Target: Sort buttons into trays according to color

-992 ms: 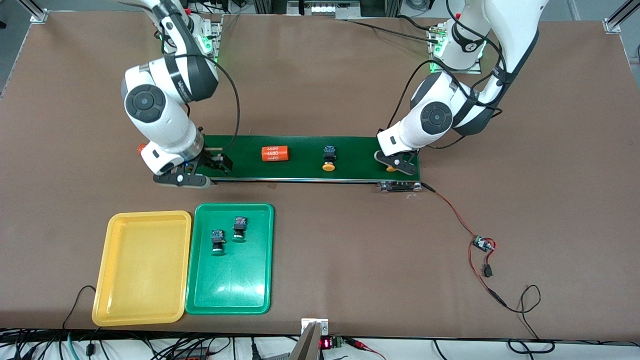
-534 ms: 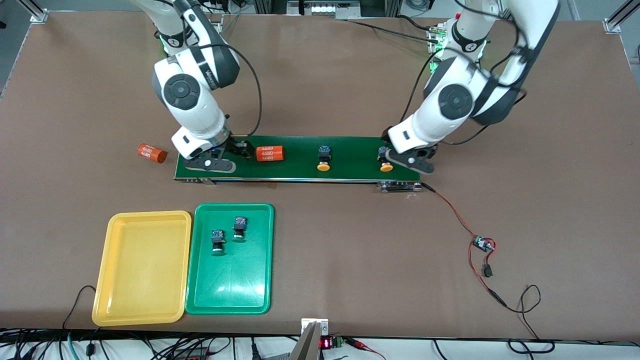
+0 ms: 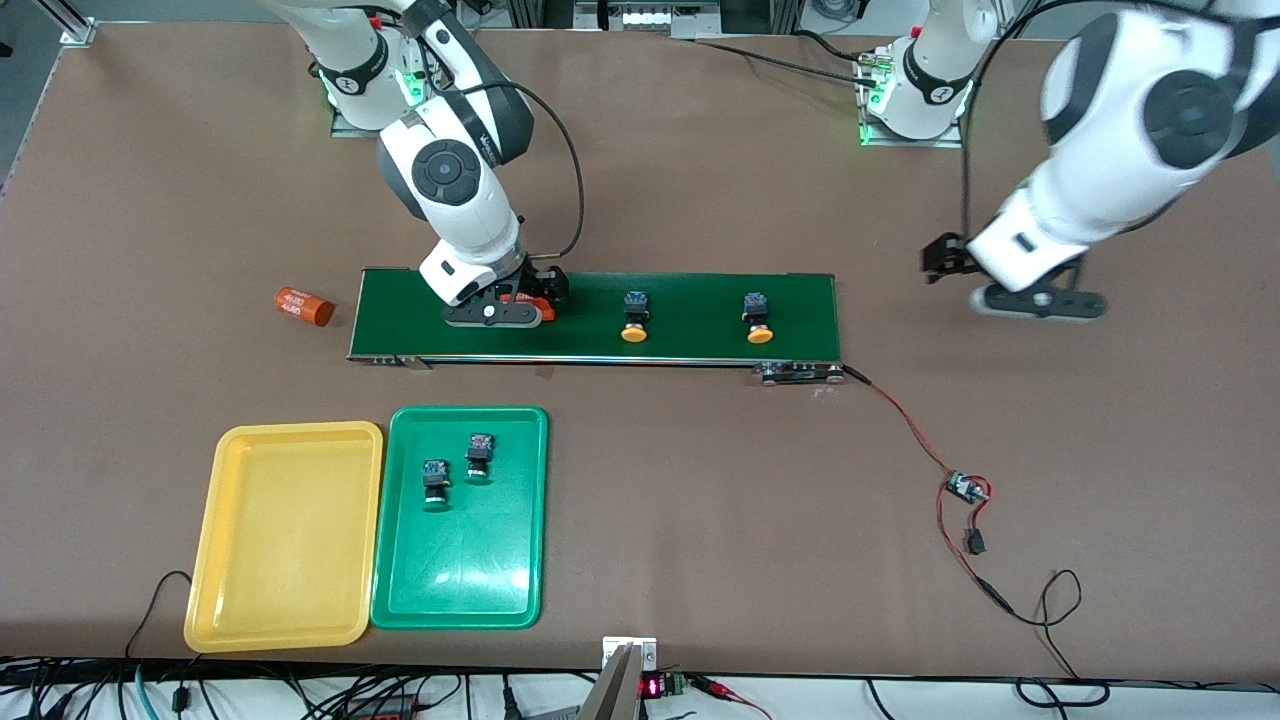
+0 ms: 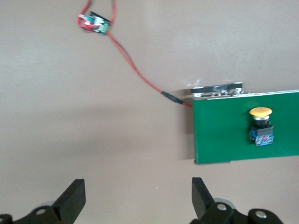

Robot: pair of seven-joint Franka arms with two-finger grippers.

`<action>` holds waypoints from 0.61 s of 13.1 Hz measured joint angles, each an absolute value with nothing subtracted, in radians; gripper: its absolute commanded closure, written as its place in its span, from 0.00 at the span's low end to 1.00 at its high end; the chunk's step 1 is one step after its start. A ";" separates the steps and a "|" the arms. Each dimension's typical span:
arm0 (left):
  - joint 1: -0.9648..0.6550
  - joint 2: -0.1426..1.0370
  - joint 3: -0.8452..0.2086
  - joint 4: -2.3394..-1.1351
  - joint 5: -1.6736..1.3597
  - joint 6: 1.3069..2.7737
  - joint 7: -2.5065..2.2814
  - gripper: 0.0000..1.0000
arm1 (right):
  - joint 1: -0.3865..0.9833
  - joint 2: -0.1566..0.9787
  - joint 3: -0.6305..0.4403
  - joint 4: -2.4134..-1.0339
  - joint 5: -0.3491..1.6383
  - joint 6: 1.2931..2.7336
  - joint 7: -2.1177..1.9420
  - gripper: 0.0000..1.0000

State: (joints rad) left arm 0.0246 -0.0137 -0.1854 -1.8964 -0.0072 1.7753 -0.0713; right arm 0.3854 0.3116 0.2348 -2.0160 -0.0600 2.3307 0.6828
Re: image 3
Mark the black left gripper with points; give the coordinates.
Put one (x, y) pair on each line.
(946, 254)

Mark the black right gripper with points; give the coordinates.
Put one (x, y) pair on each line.
(547, 284)

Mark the orange 4680 battery cylinder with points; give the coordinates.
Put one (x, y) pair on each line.
(545, 312)
(303, 307)

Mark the yellow mushroom push button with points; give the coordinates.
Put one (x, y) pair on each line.
(756, 302)
(635, 300)

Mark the green mushroom push button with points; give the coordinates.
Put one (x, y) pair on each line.
(480, 443)
(435, 470)

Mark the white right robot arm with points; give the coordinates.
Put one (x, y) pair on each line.
(445, 175)

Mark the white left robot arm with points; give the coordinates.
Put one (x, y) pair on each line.
(1100, 180)

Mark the green conveyor belt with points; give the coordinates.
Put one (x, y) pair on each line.
(700, 320)

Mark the small black controller board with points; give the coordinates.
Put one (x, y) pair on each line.
(965, 487)

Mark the green plastic tray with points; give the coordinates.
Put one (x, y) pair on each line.
(460, 560)

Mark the silver equipment box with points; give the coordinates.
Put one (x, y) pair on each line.
(645, 15)

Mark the yellow plastic tray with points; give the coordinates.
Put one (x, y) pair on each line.
(285, 540)

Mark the red LED display module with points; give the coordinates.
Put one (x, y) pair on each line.
(652, 687)

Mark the grey metal beam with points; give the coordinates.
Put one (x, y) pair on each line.
(610, 695)

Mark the red clip lead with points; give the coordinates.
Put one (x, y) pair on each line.
(722, 688)

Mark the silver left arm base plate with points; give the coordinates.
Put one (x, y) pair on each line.
(900, 142)

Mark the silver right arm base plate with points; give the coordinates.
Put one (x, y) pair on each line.
(350, 128)

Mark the black inline switch red lead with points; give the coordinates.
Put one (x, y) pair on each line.
(976, 544)

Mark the silver mount bracket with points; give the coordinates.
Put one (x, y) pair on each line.
(645, 650)

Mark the aluminium frame profile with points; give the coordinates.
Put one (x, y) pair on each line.
(80, 32)

